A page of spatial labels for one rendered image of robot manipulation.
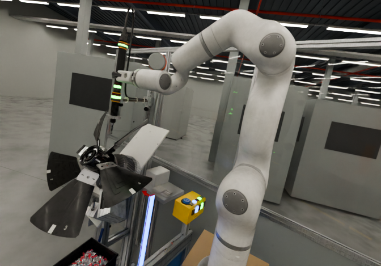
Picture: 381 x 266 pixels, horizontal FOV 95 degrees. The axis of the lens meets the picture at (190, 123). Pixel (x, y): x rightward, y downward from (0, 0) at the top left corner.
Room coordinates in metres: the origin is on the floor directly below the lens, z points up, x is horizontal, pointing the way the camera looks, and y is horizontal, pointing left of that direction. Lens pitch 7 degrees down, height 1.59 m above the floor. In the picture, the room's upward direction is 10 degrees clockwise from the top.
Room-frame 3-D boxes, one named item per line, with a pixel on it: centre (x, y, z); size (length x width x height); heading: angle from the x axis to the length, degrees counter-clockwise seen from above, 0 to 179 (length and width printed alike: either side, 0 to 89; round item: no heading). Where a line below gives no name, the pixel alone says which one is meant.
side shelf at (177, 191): (1.38, 0.16, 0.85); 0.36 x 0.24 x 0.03; 55
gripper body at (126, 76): (0.81, 0.30, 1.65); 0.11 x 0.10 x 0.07; 55
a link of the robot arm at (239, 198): (0.50, -0.19, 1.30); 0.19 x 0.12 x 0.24; 152
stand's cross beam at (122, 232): (1.13, 0.37, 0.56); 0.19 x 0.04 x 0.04; 145
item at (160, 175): (1.45, 0.21, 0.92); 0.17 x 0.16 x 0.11; 145
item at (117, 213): (0.86, 0.33, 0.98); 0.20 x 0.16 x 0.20; 145
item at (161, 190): (1.29, 0.12, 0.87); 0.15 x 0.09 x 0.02; 59
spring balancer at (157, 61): (1.59, 0.39, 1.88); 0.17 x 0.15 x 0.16; 55
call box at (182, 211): (0.90, -0.08, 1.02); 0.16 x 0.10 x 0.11; 145
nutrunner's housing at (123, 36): (0.87, 0.39, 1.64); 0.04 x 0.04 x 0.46
